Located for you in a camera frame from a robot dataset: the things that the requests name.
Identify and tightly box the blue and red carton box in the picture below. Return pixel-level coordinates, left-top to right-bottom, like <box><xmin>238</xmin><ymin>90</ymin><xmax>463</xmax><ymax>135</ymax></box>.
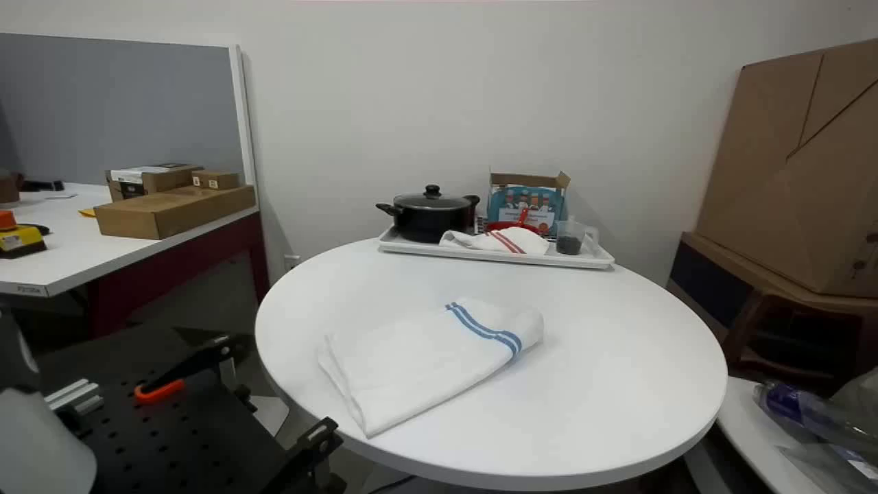
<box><xmin>480</xmin><ymin>169</ymin><xmax>572</xmax><ymax>239</ymax></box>

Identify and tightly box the flat brown cardboard box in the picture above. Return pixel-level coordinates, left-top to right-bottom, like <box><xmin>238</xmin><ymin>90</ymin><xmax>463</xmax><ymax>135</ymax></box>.
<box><xmin>89</xmin><ymin>183</ymin><xmax>258</xmax><ymax>241</ymax></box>

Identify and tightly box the yellow and black tool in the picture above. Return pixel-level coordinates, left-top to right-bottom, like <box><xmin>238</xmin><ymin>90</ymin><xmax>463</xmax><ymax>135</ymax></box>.
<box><xmin>0</xmin><ymin>226</ymin><xmax>50</xmax><ymax>261</ymax></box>

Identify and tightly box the small brown cardboard box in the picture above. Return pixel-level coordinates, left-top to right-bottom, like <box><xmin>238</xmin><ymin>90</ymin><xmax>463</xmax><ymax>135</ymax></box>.
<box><xmin>188</xmin><ymin>168</ymin><xmax>240</xmax><ymax>191</ymax></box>

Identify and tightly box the white towel with blue stripes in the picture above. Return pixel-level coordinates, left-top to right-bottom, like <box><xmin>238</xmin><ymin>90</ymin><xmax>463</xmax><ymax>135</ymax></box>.
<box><xmin>312</xmin><ymin>293</ymin><xmax>549</xmax><ymax>438</ymax></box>

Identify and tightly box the white towel with red stripes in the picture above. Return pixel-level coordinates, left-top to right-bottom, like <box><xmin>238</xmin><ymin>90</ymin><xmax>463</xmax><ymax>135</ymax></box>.
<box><xmin>439</xmin><ymin>226</ymin><xmax>554</xmax><ymax>257</ymax></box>

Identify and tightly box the black pot lid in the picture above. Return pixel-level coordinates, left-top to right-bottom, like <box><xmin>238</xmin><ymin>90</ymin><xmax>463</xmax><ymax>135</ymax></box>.
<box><xmin>391</xmin><ymin>182</ymin><xmax>471</xmax><ymax>213</ymax></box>

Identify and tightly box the white desk with maroon frame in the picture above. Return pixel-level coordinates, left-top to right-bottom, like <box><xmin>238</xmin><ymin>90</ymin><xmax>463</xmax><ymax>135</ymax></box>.
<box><xmin>0</xmin><ymin>179</ymin><xmax>271</xmax><ymax>337</ymax></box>

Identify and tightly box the black office chair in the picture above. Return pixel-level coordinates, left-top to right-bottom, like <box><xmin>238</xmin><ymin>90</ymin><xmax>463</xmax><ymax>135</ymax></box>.
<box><xmin>35</xmin><ymin>318</ymin><xmax>350</xmax><ymax>494</ymax></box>

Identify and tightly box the silver aluminium extrusion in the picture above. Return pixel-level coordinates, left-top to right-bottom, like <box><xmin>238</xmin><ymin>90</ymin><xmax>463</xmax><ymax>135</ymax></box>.
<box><xmin>40</xmin><ymin>377</ymin><xmax>103</xmax><ymax>421</ymax></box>

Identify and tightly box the grey partition panel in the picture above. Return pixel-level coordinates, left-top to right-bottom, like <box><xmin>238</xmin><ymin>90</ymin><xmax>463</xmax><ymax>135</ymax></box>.
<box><xmin>0</xmin><ymin>32</ymin><xmax>258</xmax><ymax>213</ymax></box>

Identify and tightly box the large brown cardboard box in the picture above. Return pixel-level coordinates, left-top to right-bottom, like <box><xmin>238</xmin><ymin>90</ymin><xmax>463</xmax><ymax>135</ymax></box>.
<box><xmin>694</xmin><ymin>36</ymin><xmax>878</xmax><ymax>298</ymax></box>

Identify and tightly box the clear plastic bag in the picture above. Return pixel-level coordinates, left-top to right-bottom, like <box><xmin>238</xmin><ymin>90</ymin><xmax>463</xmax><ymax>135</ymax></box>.
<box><xmin>753</xmin><ymin>366</ymin><xmax>878</xmax><ymax>478</ymax></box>

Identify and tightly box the black table clamp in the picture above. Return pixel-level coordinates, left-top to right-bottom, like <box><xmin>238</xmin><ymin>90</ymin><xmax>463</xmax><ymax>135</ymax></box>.
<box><xmin>262</xmin><ymin>416</ymin><xmax>346</xmax><ymax>494</ymax></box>

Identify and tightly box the white round side table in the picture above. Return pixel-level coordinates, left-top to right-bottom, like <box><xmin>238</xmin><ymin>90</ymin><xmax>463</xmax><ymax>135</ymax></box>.
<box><xmin>715</xmin><ymin>372</ymin><xmax>878</xmax><ymax>494</ymax></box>

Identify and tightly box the open cardboard box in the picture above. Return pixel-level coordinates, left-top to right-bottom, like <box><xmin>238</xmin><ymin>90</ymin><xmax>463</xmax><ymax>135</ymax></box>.
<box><xmin>106</xmin><ymin>163</ymin><xmax>205</xmax><ymax>204</ymax></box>

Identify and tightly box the black cooking pot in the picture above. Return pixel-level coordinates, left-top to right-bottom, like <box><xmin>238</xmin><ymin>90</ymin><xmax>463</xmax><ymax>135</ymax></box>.
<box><xmin>373</xmin><ymin>191</ymin><xmax>483</xmax><ymax>246</ymax></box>

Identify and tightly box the dark brown wooden cabinet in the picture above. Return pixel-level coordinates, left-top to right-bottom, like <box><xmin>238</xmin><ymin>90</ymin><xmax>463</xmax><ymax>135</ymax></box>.
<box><xmin>667</xmin><ymin>230</ymin><xmax>878</xmax><ymax>399</ymax></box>

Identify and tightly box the white rectangular tray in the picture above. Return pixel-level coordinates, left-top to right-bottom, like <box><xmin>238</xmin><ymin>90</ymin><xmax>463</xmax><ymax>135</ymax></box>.
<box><xmin>376</xmin><ymin>222</ymin><xmax>616</xmax><ymax>275</ymax></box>

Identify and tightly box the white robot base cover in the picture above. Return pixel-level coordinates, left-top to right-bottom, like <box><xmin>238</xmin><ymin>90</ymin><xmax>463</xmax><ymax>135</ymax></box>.
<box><xmin>0</xmin><ymin>311</ymin><xmax>98</xmax><ymax>494</ymax></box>

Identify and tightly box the orange handled black clamp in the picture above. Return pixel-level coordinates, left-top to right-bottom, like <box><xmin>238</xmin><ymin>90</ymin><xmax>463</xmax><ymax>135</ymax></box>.
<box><xmin>131</xmin><ymin>329</ymin><xmax>255</xmax><ymax>410</ymax></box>

